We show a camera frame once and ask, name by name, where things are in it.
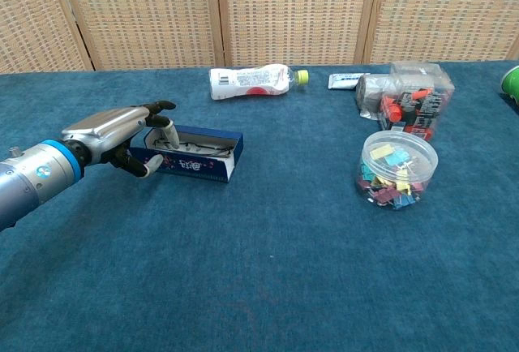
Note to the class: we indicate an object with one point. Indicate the white blue toothpaste tube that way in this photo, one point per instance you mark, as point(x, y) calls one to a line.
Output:
point(344, 81)

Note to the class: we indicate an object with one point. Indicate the clear round jar binder clips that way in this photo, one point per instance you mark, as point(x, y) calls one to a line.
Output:
point(397, 173)

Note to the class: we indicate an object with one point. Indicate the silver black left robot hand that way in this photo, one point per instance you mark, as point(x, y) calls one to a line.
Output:
point(105, 129)

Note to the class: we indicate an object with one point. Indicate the green chips can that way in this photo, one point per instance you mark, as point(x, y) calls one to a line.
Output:
point(511, 82)

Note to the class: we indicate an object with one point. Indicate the plastic bottle with white label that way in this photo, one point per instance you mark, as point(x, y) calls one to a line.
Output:
point(251, 82)

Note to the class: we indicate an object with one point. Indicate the clear box with red items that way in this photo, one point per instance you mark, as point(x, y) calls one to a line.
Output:
point(421, 104)

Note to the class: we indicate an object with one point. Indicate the blue cardboard glasses case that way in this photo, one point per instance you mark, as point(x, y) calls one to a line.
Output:
point(190, 167)

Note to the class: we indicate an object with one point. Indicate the thin metal frame eyeglasses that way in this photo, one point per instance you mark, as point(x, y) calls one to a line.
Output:
point(211, 149)

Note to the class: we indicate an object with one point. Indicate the blue table cloth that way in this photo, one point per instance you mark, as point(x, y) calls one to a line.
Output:
point(259, 267)

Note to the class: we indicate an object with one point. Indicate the woven wicker screen panel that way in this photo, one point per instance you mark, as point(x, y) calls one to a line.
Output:
point(28, 15)
point(446, 11)
point(142, 11)
point(296, 11)

